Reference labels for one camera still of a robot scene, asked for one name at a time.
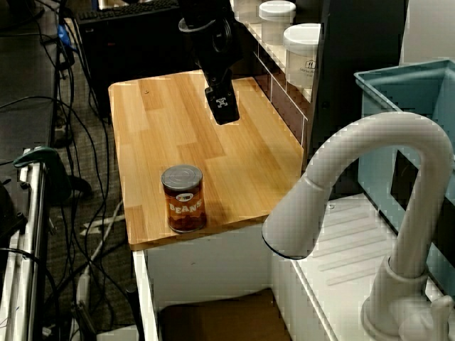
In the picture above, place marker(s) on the white toy sink unit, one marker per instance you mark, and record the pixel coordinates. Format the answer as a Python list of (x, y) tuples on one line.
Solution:
[(341, 248)]

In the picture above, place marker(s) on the black keyboard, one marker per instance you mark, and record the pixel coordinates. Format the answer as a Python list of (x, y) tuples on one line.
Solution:
[(124, 10)]

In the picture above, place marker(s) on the blue clamp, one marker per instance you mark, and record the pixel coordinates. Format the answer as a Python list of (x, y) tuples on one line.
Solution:
[(65, 39)]

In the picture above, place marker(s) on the wide black upright post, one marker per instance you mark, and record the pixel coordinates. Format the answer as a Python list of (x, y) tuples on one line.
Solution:
[(355, 53)]

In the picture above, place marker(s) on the white lidded jar with logo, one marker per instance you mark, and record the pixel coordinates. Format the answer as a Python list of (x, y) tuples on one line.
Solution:
[(300, 53)]

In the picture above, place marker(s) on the dark tiled backsplash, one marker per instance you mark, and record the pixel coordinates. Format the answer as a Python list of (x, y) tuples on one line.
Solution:
[(284, 106)]

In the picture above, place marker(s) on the silver metal frame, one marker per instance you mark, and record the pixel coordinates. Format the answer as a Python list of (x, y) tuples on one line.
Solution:
[(25, 248)]

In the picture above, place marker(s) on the white curved faucet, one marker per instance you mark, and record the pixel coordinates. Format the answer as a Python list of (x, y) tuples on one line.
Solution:
[(387, 138)]

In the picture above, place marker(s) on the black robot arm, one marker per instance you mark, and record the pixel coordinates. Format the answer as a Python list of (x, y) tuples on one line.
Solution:
[(202, 10)]

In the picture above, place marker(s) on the teal plastic bin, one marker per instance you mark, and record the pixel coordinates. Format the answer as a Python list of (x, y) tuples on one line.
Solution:
[(377, 117)]

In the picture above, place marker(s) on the cream wall shelf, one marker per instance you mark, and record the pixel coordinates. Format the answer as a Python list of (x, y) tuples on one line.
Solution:
[(273, 55)]

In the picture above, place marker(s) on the beans can with grey lid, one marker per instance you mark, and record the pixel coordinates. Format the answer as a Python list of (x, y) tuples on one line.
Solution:
[(185, 202)]

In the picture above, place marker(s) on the green clamp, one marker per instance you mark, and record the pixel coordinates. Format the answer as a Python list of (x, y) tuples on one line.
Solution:
[(39, 154)]

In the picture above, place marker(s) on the plain white lidded jar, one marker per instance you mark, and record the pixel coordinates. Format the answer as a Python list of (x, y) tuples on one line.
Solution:
[(276, 21)]

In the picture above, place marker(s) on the black computer case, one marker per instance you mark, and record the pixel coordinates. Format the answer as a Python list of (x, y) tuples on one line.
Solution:
[(142, 53)]

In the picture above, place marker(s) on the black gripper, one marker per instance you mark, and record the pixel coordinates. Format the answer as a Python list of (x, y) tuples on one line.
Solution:
[(217, 57)]

